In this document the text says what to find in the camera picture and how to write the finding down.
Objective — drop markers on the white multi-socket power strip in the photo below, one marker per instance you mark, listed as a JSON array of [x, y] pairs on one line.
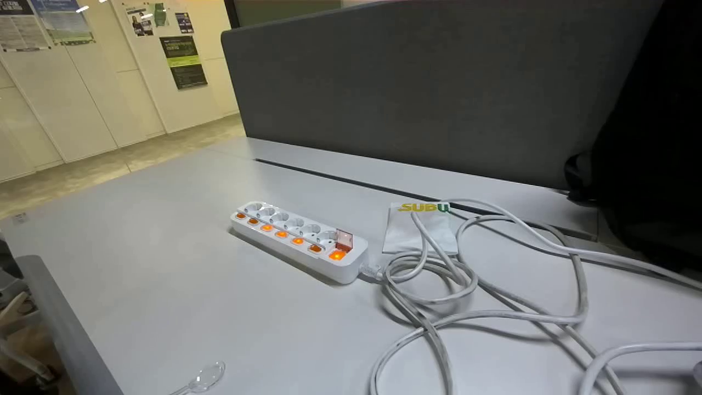
[[322, 248]]

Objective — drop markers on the clear plastic spoon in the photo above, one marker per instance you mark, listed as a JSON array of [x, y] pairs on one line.
[[202, 380]]

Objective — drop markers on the dark green wall poster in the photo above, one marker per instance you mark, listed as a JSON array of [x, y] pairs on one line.
[[183, 61]]

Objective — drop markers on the clear plastic bag with label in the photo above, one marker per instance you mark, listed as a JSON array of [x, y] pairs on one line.
[[408, 223]]

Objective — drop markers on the white wall poster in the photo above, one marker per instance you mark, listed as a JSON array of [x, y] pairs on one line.
[[36, 24]]

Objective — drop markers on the grey desk divider panel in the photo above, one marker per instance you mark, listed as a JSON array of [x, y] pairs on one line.
[[505, 89]]

